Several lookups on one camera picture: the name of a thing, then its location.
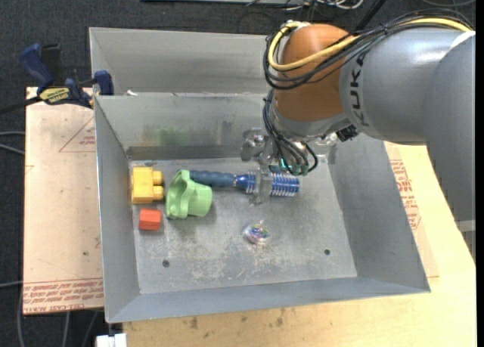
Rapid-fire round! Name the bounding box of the grey metal bin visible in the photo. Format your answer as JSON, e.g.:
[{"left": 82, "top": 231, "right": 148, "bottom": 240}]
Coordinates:
[{"left": 88, "top": 26, "right": 432, "bottom": 324}]

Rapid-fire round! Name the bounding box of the yellow toy building block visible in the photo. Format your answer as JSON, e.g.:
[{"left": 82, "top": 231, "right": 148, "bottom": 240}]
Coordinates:
[{"left": 130, "top": 166, "right": 166, "bottom": 205}]

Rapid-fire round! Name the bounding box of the small orange-red block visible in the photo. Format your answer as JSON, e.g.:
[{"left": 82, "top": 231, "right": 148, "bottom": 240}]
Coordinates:
[{"left": 138, "top": 208, "right": 163, "bottom": 232}]

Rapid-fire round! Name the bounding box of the clear iridescent spinning top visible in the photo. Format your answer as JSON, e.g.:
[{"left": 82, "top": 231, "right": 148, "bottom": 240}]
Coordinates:
[{"left": 242, "top": 220, "right": 273, "bottom": 246}]

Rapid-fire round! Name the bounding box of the brown cardboard board, red print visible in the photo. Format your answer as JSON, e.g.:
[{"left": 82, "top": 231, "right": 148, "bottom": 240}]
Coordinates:
[{"left": 22, "top": 86, "right": 442, "bottom": 316}]

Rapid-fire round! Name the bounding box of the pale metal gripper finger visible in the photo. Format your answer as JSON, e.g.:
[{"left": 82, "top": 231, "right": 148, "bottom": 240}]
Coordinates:
[
  {"left": 257, "top": 160, "right": 274, "bottom": 181},
  {"left": 250, "top": 179, "right": 275, "bottom": 207}
]

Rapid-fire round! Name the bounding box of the green plastic cup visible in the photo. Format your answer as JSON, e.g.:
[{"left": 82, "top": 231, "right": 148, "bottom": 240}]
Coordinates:
[{"left": 165, "top": 169, "right": 214, "bottom": 221}]

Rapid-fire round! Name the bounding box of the blue ribbed tool with handle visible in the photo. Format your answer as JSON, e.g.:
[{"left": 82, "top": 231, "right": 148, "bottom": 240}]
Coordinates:
[{"left": 188, "top": 169, "right": 301, "bottom": 199}]

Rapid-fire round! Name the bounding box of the black cylinder on white bracket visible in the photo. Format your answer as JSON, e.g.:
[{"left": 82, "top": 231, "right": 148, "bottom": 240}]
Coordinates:
[{"left": 334, "top": 124, "right": 359, "bottom": 143}]

